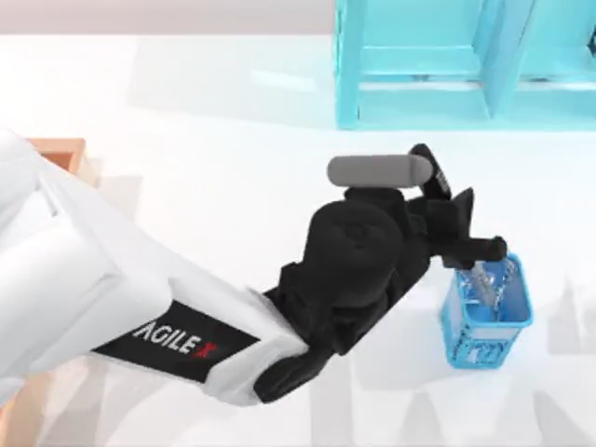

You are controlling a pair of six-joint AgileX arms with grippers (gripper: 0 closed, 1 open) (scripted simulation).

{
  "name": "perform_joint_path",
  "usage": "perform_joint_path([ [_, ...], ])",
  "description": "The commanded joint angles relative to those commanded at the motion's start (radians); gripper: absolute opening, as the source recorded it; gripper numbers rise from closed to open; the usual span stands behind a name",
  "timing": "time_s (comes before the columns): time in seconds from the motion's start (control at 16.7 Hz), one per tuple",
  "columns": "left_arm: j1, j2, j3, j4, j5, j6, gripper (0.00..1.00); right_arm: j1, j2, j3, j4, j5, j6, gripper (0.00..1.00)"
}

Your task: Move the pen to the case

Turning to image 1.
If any blue pierced plastic basket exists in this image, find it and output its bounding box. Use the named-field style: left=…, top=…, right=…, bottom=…
left=440, top=252, right=535, bottom=372

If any shallow salmon-coloured box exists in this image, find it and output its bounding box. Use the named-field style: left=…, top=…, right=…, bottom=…
left=0, top=137, right=102, bottom=447

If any light blue rack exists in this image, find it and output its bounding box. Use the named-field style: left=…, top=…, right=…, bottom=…
left=334, top=0, right=596, bottom=132

